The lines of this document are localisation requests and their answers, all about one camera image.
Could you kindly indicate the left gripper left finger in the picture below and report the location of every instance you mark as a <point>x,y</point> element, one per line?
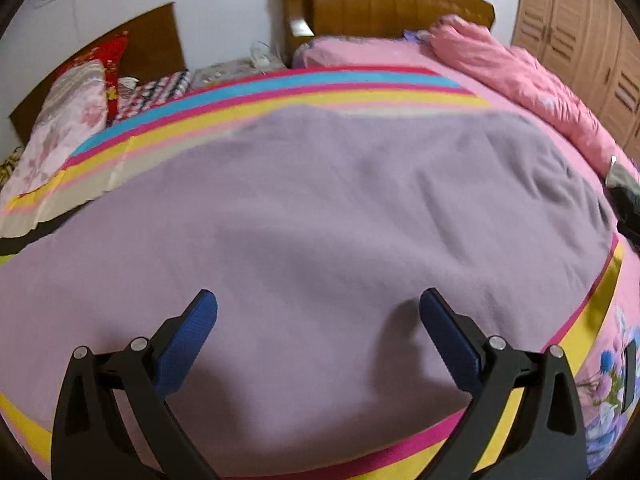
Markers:
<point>90,440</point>

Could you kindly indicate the pink crumpled duvet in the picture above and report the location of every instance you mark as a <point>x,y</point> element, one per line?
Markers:
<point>518,76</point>

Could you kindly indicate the lilac sweatpants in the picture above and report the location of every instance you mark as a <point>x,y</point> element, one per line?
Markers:
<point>317,232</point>

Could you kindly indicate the rainbow striped blanket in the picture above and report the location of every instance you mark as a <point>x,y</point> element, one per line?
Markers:
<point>117,154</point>

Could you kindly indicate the red embroidered pillow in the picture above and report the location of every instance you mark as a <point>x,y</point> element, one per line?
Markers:
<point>109,52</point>

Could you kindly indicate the yellow black patterned blanket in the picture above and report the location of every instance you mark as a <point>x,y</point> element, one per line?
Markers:
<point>7,167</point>

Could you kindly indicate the dark brown headboard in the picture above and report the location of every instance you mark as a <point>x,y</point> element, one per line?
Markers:
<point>154,50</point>

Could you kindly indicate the light wooden wardrobe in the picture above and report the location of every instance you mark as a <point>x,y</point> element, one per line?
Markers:
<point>592,48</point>

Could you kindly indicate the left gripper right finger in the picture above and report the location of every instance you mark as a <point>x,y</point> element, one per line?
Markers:
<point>547,437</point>

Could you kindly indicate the pink bed sheet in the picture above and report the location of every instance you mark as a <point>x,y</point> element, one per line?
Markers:
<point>609,423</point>

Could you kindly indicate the glossy wooden headboard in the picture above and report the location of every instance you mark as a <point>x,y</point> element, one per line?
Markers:
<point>306,20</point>

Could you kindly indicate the floral covered nightstand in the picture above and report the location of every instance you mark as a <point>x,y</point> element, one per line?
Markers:
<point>237,69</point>

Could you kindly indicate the pink floral quilt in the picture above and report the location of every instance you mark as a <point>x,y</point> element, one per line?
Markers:
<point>74,110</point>

